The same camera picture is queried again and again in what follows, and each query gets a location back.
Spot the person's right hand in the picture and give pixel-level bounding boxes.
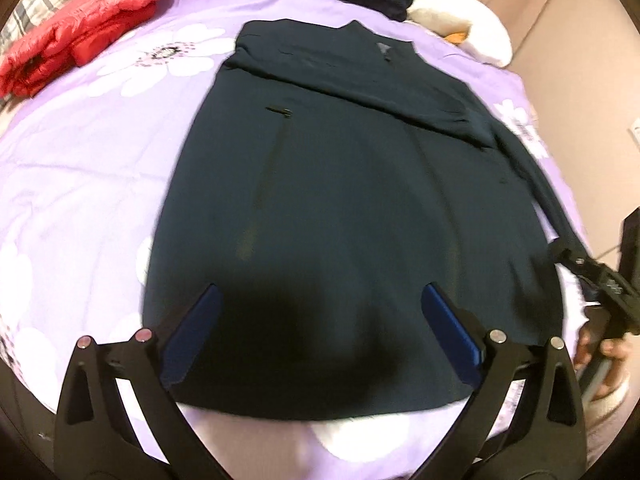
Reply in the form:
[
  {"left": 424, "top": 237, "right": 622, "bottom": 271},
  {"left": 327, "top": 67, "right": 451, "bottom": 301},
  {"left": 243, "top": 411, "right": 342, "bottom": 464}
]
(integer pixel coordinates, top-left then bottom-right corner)
[{"left": 574, "top": 327, "right": 633, "bottom": 402}]

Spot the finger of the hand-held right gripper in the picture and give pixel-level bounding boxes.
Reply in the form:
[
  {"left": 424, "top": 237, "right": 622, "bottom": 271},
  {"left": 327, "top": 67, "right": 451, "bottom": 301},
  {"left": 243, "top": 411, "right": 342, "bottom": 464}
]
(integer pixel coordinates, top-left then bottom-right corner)
[{"left": 549, "top": 240, "right": 608, "bottom": 283}]

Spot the person's right forearm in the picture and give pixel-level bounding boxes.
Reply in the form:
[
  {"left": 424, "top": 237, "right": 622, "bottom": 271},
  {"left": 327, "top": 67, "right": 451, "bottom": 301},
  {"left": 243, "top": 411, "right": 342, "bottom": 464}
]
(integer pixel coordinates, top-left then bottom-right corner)
[{"left": 582, "top": 385, "right": 635, "bottom": 468}]

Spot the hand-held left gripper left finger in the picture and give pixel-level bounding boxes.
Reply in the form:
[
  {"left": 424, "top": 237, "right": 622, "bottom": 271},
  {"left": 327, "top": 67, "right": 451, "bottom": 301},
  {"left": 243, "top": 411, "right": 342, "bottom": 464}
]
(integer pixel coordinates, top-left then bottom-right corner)
[{"left": 52, "top": 284, "right": 236, "bottom": 480}]

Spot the white plush toy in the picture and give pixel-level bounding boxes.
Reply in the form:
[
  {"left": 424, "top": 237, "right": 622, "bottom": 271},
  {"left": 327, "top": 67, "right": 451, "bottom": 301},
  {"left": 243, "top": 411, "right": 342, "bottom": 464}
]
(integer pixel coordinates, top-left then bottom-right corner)
[{"left": 402, "top": 0, "right": 515, "bottom": 67}]

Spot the red down jacket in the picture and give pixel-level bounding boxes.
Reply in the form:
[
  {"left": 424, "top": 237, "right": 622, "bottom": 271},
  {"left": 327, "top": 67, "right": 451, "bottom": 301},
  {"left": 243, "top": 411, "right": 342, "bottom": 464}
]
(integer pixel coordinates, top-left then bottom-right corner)
[{"left": 0, "top": 0, "right": 190, "bottom": 98}]

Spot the purple floral bedsheet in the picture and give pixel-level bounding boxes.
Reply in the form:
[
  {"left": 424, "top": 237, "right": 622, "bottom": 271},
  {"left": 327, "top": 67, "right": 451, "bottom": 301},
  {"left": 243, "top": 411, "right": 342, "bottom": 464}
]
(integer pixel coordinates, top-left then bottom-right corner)
[{"left": 0, "top": 0, "right": 591, "bottom": 480}]

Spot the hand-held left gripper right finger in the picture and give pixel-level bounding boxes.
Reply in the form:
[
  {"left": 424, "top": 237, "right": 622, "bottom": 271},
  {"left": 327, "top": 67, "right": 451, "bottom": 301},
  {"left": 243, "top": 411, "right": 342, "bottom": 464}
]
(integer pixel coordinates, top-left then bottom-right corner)
[{"left": 415, "top": 284, "right": 587, "bottom": 480}]

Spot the plaid pillow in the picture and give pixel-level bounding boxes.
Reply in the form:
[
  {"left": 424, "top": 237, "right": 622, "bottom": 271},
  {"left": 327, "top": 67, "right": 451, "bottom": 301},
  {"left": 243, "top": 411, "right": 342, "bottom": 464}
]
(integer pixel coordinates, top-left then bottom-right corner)
[{"left": 0, "top": 0, "right": 106, "bottom": 51}]

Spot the dark navy coat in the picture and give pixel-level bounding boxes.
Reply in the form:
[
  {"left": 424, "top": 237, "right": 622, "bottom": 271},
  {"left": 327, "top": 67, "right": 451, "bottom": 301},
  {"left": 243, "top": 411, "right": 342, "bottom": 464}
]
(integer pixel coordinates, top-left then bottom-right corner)
[{"left": 141, "top": 19, "right": 593, "bottom": 420}]

